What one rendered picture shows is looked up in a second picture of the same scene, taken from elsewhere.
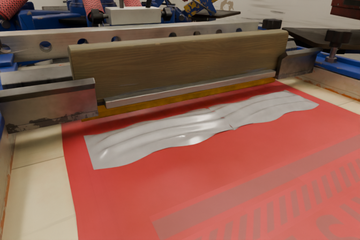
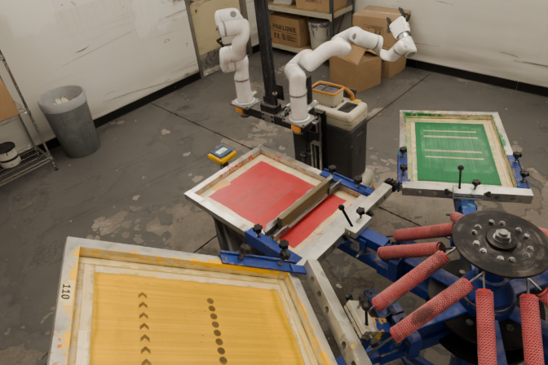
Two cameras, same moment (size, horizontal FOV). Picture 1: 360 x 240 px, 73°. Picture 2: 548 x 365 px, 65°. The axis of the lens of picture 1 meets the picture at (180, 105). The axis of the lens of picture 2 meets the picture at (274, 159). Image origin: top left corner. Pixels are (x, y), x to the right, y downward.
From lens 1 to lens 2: 2.31 m
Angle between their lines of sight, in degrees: 118
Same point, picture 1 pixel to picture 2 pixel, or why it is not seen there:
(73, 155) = not seen: hidden behind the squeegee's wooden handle
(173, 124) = not seen: hidden behind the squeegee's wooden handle
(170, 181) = (298, 191)
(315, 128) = (269, 213)
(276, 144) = (279, 204)
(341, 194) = (268, 197)
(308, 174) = (273, 200)
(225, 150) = (290, 200)
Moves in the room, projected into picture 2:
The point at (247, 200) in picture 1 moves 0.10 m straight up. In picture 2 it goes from (284, 191) to (282, 177)
